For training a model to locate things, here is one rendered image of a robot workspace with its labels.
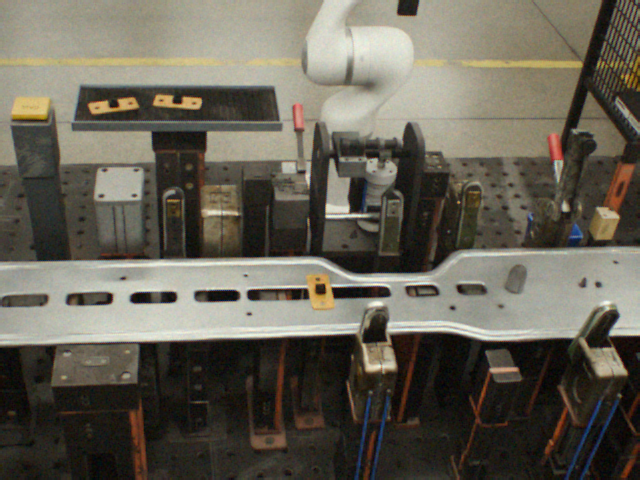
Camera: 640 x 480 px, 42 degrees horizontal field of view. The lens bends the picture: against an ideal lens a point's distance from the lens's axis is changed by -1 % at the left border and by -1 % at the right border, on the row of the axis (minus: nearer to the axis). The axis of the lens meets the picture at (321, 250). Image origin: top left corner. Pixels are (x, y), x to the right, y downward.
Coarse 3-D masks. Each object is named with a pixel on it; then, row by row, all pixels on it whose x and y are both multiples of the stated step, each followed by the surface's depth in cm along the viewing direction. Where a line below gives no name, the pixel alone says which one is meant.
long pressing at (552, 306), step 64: (448, 256) 151; (512, 256) 153; (576, 256) 154; (0, 320) 130; (64, 320) 131; (128, 320) 132; (192, 320) 134; (256, 320) 135; (320, 320) 136; (448, 320) 138; (512, 320) 140; (576, 320) 141
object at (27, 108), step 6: (18, 102) 150; (24, 102) 150; (30, 102) 150; (36, 102) 150; (42, 102) 150; (48, 102) 151; (18, 108) 148; (24, 108) 148; (30, 108) 148; (36, 108) 148; (42, 108) 149; (48, 108) 150; (12, 114) 147; (18, 114) 147; (24, 114) 147; (30, 114) 147; (36, 114) 147; (42, 114) 147
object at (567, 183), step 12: (576, 132) 146; (588, 132) 147; (576, 144) 148; (588, 144) 144; (564, 156) 150; (576, 156) 149; (588, 156) 148; (564, 168) 150; (576, 168) 151; (564, 180) 150; (576, 180) 152; (564, 192) 152; (576, 192) 152; (576, 204) 153
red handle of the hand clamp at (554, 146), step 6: (552, 138) 158; (558, 138) 158; (552, 144) 158; (558, 144) 158; (552, 150) 157; (558, 150) 157; (552, 156) 157; (558, 156) 157; (552, 162) 158; (558, 162) 157; (558, 168) 156; (558, 174) 156; (558, 180) 156; (564, 198) 155; (564, 204) 154; (564, 210) 154
